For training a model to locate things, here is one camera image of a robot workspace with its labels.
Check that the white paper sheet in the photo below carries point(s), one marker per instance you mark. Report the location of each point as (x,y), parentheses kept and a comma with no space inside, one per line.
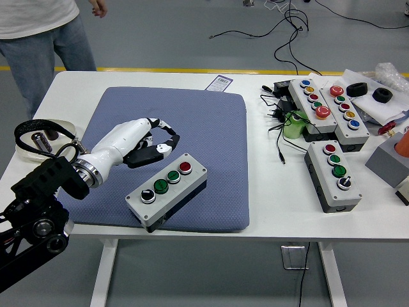
(377,108)

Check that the red small part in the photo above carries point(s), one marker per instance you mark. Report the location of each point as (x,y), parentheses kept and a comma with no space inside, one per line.
(386,129)

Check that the person's hand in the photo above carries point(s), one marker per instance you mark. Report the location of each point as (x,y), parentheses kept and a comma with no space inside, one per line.
(99,8)

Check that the brown small cylinder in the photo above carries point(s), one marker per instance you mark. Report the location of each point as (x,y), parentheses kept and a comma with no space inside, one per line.
(53,135)

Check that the white table leg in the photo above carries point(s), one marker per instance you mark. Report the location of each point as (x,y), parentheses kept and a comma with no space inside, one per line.
(334,278)
(103,275)

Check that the black flat power adapter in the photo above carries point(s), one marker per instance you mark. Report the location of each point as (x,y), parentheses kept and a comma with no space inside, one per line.
(282,87)

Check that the white shallow dish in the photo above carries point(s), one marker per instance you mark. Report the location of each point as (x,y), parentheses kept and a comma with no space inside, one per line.
(65,126)

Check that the black pen-shaped probe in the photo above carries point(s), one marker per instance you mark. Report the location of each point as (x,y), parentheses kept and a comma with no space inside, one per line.
(267,88)

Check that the person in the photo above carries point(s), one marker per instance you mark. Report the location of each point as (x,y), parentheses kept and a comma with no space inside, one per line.
(32,48)

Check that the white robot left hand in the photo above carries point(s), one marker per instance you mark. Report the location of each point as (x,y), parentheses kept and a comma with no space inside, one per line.
(123,140)

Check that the blue-grey padded mat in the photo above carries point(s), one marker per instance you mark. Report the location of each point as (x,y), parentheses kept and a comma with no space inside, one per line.
(211,134)

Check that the orange cylinder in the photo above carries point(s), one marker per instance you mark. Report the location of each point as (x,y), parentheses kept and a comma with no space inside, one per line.
(404,145)

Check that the five-button box with mushroom button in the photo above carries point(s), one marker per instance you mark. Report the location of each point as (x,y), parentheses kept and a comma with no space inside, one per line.
(354,136)
(303,102)

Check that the grey block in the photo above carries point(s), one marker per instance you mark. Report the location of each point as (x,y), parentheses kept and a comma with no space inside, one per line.
(383,164)

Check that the grey four-control button box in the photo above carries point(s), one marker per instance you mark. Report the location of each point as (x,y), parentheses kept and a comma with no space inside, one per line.
(319,166)
(153,208)

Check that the purple barcode label card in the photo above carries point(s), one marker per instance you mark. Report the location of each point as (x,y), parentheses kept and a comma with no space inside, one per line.
(220,82)

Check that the white and black small box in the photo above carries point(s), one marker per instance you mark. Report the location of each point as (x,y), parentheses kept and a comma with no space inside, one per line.
(404,193)

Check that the metal floor socket plate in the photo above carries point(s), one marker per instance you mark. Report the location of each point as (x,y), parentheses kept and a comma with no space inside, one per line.
(287,256)

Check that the dark cylindrical battery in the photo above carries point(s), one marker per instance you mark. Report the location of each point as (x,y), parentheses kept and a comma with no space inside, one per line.
(41,142)

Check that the green plastic cylinder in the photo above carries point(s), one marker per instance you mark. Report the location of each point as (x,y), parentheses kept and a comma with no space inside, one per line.
(292,129)

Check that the clear crumpled plastic bag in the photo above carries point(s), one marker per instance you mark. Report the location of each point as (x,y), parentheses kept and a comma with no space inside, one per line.
(391,75)

